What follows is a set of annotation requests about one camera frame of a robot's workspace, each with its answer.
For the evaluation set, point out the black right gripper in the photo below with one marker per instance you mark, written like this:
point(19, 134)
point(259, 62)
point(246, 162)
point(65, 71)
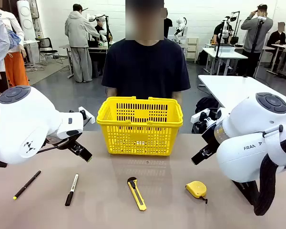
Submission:
point(211, 138)

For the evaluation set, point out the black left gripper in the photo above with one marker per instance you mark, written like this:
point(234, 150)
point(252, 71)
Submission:
point(64, 140)

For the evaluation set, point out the yellow tape measure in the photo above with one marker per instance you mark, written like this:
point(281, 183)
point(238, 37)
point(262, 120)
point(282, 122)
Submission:
point(196, 188)

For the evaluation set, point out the black marker white label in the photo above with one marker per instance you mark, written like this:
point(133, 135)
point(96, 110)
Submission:
point(71, 190)

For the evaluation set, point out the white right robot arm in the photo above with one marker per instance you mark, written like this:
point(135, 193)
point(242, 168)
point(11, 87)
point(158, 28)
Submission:
point(248, 119)

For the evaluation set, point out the person's left forearm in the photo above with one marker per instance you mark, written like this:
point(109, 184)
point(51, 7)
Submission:
point(177, 96)

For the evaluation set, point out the small white background robot arm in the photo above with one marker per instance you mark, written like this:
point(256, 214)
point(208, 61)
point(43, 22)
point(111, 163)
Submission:
point(180, 25)

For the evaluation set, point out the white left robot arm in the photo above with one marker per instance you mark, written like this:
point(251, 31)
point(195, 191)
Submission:
point(26, 119)

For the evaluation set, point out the person's right forearm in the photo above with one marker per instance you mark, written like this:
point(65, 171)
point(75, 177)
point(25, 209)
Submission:
point(112, 91)

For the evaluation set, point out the yellow plastic shopping basket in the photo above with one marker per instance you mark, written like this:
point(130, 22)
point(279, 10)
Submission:
point(139, 123)

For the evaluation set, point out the person in navy T-shirt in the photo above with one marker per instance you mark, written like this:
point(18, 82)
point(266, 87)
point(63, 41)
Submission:
point(145, 66)

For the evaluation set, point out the person in grey hoodie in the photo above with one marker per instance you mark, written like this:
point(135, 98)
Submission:
point(77, 31)

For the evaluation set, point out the person in black at robot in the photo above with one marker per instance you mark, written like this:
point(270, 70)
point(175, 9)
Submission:
point(219, 31)

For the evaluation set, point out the standing person in grey sweater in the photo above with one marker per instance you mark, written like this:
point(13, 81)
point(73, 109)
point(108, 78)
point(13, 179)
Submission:
point(255, 33)

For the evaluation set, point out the background person in black shirt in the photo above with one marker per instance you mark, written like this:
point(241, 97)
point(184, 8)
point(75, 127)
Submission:
point(167, 26)

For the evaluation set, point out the seated person in black jacket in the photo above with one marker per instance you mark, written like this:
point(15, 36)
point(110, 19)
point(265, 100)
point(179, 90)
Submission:
point(277, 38)

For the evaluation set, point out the black bag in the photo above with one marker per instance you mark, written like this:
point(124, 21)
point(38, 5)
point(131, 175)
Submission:
point(205, 103)

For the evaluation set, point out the black mounting strut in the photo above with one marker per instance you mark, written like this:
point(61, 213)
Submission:
point(246, 190)

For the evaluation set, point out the black pen yellow tip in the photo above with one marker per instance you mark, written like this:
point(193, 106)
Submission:
point(27, 184)

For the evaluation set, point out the yellow utility knife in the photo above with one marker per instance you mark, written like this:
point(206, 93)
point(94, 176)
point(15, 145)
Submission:
point(136, 193)

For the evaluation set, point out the large white table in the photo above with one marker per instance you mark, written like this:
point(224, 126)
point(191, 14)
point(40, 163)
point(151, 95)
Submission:
point(228, 88)

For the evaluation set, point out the white background table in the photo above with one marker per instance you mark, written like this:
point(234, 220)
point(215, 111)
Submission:
point(224, 53)

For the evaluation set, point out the grey background workbench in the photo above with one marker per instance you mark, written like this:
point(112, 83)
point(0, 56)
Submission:
point(97, 48)

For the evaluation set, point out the mannequin with orange trousers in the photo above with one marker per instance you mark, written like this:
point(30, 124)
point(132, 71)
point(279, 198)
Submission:
point(15, 69)

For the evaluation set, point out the white drawer cabinet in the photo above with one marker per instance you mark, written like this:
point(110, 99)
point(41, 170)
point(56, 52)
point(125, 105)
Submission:
point(192, 47)

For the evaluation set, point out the black office chair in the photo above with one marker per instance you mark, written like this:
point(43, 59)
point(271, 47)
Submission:
point(46, 44)

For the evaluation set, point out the black pole stand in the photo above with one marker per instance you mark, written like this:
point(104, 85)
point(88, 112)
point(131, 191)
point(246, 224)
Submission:
point(219, 43)

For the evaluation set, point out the white background robot with stand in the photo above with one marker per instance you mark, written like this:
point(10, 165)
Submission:
point(101, 23)

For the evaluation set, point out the white background desk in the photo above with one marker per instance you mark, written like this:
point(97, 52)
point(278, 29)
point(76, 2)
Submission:
point(280, 46)

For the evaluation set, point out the tall white air conditioner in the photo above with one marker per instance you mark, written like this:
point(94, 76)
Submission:
point(25, 19)

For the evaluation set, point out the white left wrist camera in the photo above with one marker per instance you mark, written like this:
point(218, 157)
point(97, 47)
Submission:
point(89, 117)

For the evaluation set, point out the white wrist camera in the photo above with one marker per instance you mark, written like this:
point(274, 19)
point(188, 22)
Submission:
point(200, 115)
point(89, 117)

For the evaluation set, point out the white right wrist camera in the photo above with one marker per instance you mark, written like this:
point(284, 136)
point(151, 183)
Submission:
point(200, 115)

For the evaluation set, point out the black camera tripod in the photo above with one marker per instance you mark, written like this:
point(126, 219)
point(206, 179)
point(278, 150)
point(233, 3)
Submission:
point(257, 40)

